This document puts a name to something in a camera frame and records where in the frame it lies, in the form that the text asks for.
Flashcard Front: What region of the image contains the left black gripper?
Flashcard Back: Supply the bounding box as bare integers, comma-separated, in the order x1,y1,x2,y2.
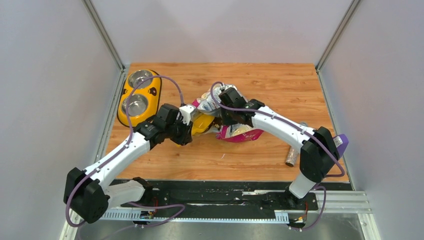
165,115,194,146

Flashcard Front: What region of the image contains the pink pet food bag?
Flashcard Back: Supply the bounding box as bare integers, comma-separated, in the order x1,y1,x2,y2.
191,82,264,143

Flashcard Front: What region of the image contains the yellow plastic scoop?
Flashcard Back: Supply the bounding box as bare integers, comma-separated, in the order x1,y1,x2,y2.
191,112,215,136

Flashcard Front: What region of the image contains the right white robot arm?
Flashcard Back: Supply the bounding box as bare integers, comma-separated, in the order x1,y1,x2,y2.
215,85,349,209

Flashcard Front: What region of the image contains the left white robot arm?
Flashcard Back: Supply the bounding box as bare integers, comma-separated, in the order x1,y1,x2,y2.
63,103,196,227

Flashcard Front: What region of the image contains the yellow double pet bowl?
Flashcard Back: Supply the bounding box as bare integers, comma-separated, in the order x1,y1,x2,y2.
117,69,162,127

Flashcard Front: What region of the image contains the glitter cylinder tube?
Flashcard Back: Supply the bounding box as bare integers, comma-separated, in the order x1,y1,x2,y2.
285,146,299,168

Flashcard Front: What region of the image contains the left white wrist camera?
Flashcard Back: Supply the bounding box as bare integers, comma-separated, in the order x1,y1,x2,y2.
179,104,200,126

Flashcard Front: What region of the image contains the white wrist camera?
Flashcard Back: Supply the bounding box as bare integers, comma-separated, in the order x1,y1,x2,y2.
219,84,238,92
179,104,200,126

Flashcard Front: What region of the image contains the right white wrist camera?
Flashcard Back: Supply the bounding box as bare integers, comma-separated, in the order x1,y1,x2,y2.
219,84,238,92

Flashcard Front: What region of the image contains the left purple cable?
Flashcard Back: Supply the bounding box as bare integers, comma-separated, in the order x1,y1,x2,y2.
65,75,186,229

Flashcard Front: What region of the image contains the purple cable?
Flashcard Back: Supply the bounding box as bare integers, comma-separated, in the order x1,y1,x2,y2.
65,75,186,229
210,81,346,232

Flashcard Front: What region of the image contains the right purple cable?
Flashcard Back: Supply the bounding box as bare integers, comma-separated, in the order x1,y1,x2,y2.
210,81,346,232

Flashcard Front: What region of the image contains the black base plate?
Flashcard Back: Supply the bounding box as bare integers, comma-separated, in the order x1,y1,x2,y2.
88,178,354,220

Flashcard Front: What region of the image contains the aluminium frame rail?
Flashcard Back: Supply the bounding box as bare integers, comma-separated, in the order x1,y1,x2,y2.
59,187,382,240

